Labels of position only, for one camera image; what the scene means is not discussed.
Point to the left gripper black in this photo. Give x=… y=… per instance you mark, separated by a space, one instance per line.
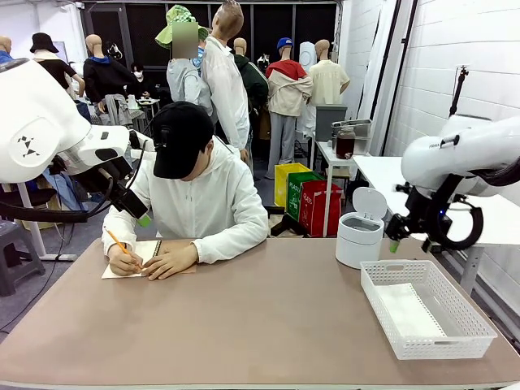
x=115 y=180

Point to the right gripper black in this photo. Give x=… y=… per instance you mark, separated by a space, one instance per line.
x=416 y=211

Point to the spiral notebook brown cover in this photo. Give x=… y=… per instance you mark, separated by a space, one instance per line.
x=115 y=273

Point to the white paper sheet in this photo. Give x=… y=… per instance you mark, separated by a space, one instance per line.
x=406 y=313

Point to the right forearm white sleeve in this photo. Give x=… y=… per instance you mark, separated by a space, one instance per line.
x=118 y=231

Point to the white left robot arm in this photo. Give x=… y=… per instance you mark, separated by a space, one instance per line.
x=36 y=122

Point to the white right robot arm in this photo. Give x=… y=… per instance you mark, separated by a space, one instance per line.
x=467 y=150

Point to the left forearm white sleeve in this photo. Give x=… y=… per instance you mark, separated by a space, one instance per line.
x=231 y=245

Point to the person's right hand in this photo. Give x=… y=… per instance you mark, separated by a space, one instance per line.
x=124 y=262

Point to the person's left hand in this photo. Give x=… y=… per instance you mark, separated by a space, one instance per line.
x=174 y=262

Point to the white lidded trash bin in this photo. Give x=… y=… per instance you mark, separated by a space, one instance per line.
x=357 y=248

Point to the large white table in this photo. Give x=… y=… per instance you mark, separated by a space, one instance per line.
x=382 y=174

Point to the blue garment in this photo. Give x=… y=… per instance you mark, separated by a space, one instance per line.
x=65 y=191

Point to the person in white hoodie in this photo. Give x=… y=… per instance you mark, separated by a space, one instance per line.
x=219 y=195

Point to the black baseball cap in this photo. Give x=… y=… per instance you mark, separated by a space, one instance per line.
x=183 y=134

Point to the brown glass jar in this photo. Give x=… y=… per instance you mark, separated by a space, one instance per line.
x=345 y=146

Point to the white desk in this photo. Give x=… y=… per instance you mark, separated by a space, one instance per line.
x=36 y=239

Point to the blue jeans half mannequin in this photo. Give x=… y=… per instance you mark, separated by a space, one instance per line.
x=83 y=111

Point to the small white side table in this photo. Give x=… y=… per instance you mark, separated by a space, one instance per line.
x=325 y=152

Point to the green recycling bin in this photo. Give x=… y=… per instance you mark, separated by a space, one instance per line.
x=294 y=195

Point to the black and wooden floor stand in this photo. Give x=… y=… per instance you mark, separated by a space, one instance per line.
x=284 y=225

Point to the metal tray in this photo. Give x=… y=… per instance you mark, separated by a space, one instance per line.
x=357 y=124

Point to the white perforated plastic basket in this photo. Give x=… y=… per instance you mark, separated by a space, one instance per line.
x=475 y=325

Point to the grey plastic stool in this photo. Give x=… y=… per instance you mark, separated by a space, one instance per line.
x=16 y=243

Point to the yellow recycling bin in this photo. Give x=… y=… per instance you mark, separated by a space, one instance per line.
x=284 y=183

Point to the masked person in black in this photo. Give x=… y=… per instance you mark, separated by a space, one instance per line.
x=142 y=81

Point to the grey cabinet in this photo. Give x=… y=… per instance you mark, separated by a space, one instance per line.
x=329 y=122

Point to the mannequin black hoodie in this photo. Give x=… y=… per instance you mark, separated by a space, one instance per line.
x=105 y=77

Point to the mannequin grey vest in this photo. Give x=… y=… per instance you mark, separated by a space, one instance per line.
x=185 y=81

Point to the tall mannequin white shirt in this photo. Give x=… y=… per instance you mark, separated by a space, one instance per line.
x=225 y=89

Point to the mannequin black top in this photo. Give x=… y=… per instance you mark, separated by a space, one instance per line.
x=61 y=69

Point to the black tripod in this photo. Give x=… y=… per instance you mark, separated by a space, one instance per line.
x=459 y=89

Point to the mannequin cream shirt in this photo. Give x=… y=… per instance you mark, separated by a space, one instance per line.
x=327 y=81

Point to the mannequin dark green jacket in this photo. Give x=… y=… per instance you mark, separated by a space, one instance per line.
x=254 y=81

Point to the mannequin red beige jacket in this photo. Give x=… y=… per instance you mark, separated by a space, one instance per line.
x=288 y=89

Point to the black bucket hat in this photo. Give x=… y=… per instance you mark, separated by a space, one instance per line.
x=42 y=40

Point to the green checked sun hat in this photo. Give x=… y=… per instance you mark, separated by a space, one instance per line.
x=178 y=14

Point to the mannequin blue white jacket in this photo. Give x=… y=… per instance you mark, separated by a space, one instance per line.
x=5 y=44

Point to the blue cap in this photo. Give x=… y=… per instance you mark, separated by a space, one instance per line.
x=285 y=42

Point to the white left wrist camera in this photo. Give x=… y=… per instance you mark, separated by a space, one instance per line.
x=142 y=142

